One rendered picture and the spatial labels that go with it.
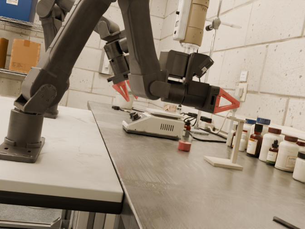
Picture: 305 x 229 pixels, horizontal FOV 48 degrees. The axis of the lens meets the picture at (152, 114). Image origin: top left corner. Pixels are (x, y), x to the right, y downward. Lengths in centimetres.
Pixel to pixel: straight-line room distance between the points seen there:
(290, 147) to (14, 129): 73
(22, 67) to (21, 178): 271
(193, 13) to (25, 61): 196
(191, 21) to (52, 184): 119
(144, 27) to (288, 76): 78
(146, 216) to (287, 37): 115
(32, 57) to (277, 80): 229
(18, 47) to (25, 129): 257
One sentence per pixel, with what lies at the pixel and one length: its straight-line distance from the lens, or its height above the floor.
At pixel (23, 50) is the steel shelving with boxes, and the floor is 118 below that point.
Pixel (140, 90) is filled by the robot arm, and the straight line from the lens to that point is 79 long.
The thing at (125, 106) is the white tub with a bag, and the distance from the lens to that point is 219.
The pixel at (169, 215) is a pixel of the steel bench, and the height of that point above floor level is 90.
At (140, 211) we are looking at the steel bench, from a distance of 47.
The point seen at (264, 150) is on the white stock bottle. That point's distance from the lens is 114.
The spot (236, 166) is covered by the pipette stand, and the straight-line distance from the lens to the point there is 90.
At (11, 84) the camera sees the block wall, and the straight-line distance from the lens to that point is 361.
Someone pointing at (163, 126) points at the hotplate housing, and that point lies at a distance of 118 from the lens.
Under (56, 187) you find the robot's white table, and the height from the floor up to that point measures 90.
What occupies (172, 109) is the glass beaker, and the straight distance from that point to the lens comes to 122.
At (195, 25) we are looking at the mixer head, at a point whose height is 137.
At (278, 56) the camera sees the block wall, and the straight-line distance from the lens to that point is 151.
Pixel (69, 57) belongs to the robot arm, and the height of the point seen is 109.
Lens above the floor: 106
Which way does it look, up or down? 4 degrees down
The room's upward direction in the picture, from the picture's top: 10 degrees clockwise
